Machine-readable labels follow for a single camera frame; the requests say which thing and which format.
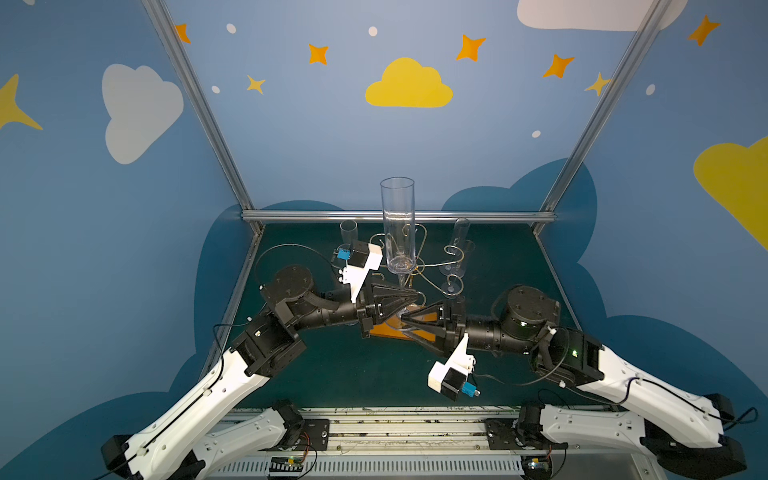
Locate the clear flute glass front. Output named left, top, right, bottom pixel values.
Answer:
left=450, top=217, right=471, bottom=247

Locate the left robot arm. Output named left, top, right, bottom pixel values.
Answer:
left=101, top=265, right=419, bottom=479

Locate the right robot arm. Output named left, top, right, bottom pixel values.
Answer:
left=400, top=285, right=747, bottom=479

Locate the orange wooden rack base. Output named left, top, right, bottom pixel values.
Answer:
left=371, top=323, right=433, bottom=341

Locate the right green circuit board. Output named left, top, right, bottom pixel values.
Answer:
left=521, top=456, right=553, bottom=480

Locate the green circuit board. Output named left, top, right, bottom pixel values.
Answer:
left=521, top=456, right=553, bottom=480
left=267, top=456, right=304, bottom=476

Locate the left green circuit board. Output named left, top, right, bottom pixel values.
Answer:
left=267, top=456, right=304, bottom=476

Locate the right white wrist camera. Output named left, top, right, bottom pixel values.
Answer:
left=427, top=334, right=481, bottom=401

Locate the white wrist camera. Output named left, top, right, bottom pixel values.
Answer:
left=427, top=334, right=481, bottom=401
left=337, top=240, right=383, bottom=303

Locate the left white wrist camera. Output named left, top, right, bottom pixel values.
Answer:
left=337, top=240, right=383, bottom=303

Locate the gold wire glass rack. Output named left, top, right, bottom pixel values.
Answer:
left=404, top=223, right=465, bottom=299

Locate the aluminium mounting rail base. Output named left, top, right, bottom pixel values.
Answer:
left=204, top=406, right=666, bottom=479

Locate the aluminium frame left post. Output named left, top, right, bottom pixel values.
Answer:
left=141, top=0, right=253, bottom=212

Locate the aluminium frame post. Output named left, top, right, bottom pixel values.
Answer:
left=532, top=0, right=673, bottom=238
left=141, top=0, right=253, bottom=212

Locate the aluminium frame right post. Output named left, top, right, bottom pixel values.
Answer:
left=532, top=0, right=673, bottom=238

